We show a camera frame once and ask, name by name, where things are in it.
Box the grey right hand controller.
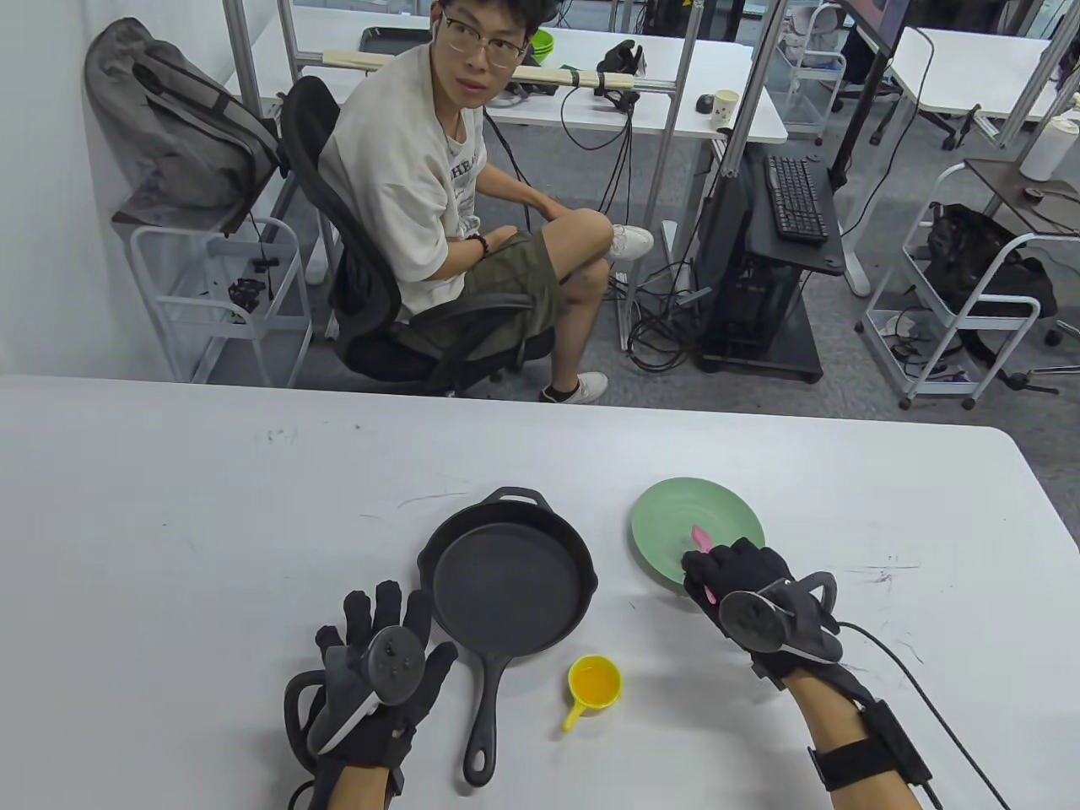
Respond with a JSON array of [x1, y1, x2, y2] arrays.
[[719, 571, 845, 667]]

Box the black glove with controller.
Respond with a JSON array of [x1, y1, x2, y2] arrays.
[[596, 39, 647, 113]]

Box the grey left hand controller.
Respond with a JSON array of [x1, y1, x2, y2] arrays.
[[283, 625, 427, 762]]

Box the pink utensil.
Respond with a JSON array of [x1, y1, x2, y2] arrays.
[[691, 525, 719, 606]]

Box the black wrist strap sensor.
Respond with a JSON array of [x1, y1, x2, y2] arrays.
[[807, 699, 934, 794]]

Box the grey hand controller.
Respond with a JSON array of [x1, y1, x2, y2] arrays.
[[283, 625, 427, 762], [719, 571, 845, 667]]

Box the person's left forearm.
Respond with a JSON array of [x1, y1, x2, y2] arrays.
[[323, 758, 399, 810]]

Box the black bag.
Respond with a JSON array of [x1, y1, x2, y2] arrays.
[[926, 202, 1059, 320]]

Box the white cart with dark top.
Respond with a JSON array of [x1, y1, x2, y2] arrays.
[[855, 158, 1080, 412]]

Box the black keyboard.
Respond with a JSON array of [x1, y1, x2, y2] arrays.
[[763, 155, 831, 246]]

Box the white paper roll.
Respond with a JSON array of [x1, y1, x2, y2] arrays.
[[1018, 116, 1080, 183]]

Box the yellow measuring cup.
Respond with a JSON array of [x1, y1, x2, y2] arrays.
[[562, 655, 624, 733]]

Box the black cast iron skillet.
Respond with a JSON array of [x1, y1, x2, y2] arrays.
[[416, 486, 595, 788]]

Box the white side desk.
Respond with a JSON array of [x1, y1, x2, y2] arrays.
[[886, 25, 1080, 123]]

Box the black computer stand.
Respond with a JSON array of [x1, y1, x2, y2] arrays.
[[694, 150, 847, 386]]

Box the small white rolling cart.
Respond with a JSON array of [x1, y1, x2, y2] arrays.
[[775, 0, 848, 143]]

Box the person's left hand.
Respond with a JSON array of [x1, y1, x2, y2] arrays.
[[312, 580, 459, 770]]

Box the black office chair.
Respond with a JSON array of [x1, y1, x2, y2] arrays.
[[279, 76, 558, 398]]

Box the person's right forearm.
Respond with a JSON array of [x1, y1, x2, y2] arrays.
[[785, 671, 933, 810]]

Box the white background desk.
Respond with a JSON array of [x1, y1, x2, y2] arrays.
[[224, 4, 789, 144]]

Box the green plate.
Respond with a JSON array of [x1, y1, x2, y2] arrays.
[[631, 478, 767, 593]]

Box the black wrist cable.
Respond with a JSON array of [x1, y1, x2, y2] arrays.
[[835, 621, 1013, 810]]

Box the black monitor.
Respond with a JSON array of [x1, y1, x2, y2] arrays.
[[840, 0, 915, 40]]

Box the white utility cart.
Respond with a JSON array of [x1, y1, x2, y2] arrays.
[[127, 214, 315, 388]]

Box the grey backpack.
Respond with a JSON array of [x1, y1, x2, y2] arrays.
[[84, 17, 284, 235]]

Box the bundle of black floor cables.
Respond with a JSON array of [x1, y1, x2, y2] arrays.
[[623, 257, 720, 374]]

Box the person's right hand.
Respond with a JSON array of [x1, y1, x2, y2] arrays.
[[681, 537, 845, 678]]

